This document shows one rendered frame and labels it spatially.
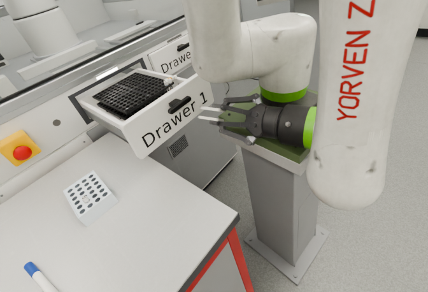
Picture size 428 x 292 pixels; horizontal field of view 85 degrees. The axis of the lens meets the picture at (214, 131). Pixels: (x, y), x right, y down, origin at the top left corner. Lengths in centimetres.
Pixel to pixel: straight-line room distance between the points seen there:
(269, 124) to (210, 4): 27
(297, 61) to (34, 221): 75
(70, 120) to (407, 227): 149
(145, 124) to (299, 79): 38
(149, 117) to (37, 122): 38
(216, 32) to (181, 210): 37
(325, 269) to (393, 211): 47
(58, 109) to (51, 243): 39
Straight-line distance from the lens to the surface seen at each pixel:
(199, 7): 39
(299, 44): 55
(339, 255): 133
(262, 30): 55
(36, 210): 80
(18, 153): 80
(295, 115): 51
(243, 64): 54
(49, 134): 88
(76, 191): 69
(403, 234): 146
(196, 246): 50
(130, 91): 78
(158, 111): 60
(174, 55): 102
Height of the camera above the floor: 120
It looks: 38 degrees down
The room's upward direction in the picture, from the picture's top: 15 degrees counter-clockwise
